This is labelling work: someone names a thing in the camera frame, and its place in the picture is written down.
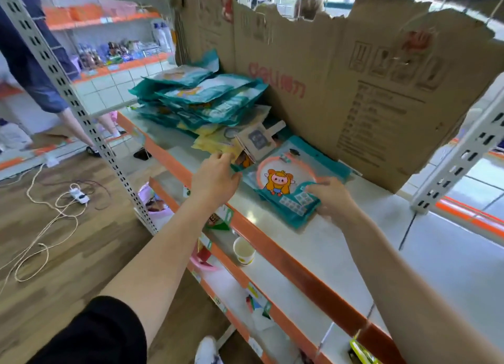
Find person's black sleeve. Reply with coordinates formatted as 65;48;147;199
27;296;148;364

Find pile of yellow packets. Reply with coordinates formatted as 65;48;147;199
192;105;272;160

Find person's white shoe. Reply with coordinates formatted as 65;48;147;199
195;336;223;364

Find white perforated rack upright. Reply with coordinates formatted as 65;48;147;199
0;0;159;235
409;94;504;215

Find person's left hand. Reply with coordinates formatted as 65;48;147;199
190;152;242;212

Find person's left forearm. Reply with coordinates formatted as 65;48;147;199
98;196;222;349

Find torn brown cardboard sheet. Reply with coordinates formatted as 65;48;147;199
172;0;495;194

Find orange white background rack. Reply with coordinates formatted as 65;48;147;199
434;139;504;247

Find brown card packet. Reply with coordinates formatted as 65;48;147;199
235;120;286;167

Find orange background goods shelf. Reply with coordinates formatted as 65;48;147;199
43;2;179;81

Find beige cable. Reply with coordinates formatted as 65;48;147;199
0;163;92;295

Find teal cartoon snack packet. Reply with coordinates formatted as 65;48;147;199
232;135;351;230

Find yellow green packet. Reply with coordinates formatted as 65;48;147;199
348;337;383;364

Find small green box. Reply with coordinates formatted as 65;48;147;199
205;204;235;231

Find white plastic bottles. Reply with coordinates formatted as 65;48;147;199
151;20;175;54

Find white paper cup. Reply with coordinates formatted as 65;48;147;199
233;236;257;266

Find pink plastic basket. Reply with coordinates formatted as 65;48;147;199
137;183;175;220

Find pile of teal packets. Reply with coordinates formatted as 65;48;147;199
129;49;272;133

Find orange-edged white shelf board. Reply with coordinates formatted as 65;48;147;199
116;110;504;364
149;177;339;364
188;257;284;364

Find small colourful box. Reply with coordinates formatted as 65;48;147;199
246;283;273;321

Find person's right forearm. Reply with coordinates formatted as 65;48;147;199
342;214;504;364

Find person's right hand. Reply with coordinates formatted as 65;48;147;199
305;177;360;231

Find pink plastic item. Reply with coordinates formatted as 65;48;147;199
191;247;218;272

